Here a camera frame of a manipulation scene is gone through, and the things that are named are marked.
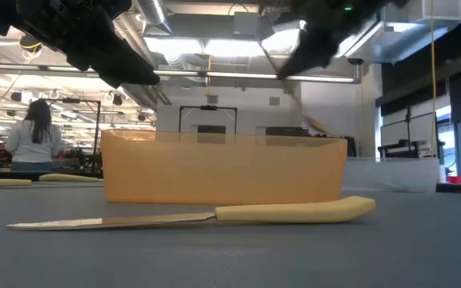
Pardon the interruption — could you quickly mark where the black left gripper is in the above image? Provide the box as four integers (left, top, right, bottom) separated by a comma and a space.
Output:
14, 0, 162, 89

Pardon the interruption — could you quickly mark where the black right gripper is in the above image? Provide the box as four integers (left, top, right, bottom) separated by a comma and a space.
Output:
277, 0, 410, 80

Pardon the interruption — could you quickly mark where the grey ceiling box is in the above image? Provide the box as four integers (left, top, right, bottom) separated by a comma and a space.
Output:
233, 10, 261, 37

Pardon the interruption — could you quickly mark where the long ceiling light strip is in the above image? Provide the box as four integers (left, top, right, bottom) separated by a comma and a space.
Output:
0, 62, 362, 84

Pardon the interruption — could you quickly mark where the wide black screen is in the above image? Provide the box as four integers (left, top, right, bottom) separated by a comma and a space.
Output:
265, 126, 310, 138

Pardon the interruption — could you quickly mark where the person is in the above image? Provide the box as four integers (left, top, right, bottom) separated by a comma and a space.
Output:
5, 98, 63, 173

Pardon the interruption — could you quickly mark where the black workstation equipment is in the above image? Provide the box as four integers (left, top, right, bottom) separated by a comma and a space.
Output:
377, 106, 434, 159

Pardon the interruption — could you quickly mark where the orange plastic bin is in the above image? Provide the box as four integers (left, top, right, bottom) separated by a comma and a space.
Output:
100, 128, 348, 206

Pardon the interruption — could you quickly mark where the clear plastic bin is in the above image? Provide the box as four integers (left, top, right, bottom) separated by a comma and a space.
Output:
341, 156, 441, 194

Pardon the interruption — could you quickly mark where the grey table mat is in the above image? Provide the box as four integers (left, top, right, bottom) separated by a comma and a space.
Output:
0, 175, 461, 288

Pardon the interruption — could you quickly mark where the silver ceiling duct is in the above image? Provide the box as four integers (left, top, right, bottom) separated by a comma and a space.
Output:
134, 0, 174, 36

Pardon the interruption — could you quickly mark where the tall black metal frame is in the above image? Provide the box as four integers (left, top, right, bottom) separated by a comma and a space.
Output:
60, 97, 103, 174

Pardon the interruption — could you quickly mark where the black gantry frame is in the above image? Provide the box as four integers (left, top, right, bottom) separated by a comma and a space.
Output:
178, 105, 239, 135

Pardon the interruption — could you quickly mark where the yellow black cable reel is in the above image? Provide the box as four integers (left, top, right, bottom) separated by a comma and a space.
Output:
18, 34, 43, 53

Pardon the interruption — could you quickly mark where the yellow hanging cable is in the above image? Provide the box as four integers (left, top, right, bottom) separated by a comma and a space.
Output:
429, 0, 439, 161

